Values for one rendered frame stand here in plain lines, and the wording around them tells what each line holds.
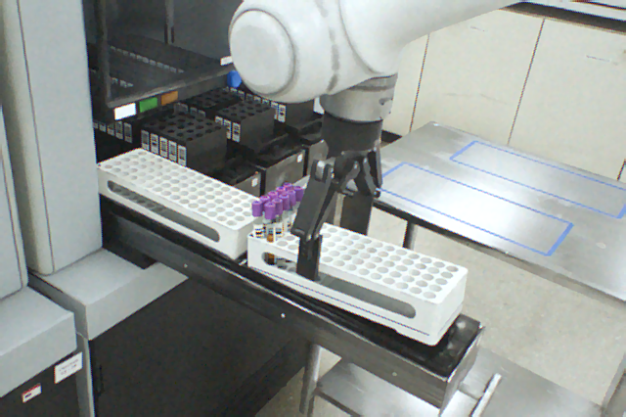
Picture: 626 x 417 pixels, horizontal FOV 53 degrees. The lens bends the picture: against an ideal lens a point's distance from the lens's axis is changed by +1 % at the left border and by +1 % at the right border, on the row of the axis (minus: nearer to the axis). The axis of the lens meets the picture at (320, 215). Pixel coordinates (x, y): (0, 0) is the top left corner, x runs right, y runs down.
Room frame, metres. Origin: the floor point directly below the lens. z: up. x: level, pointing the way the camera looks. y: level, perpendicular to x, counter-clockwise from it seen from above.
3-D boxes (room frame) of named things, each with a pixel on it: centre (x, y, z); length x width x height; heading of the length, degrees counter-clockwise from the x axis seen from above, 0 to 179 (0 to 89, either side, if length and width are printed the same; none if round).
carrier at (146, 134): (1.10, 0.31, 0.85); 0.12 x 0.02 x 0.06; 152
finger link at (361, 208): (0.79, -0.06, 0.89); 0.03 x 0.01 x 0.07; 61
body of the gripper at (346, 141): (0.73, -0.03, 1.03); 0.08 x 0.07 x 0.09; 151
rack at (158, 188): (0.87, 0.22, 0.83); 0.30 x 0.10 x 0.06; 61
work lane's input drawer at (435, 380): (0.79, 0.07, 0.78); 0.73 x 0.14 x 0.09; 61
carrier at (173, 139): (1.07, 0.25, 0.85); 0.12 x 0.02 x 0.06; 151
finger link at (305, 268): (0.68, 0.01, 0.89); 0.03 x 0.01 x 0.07; 61
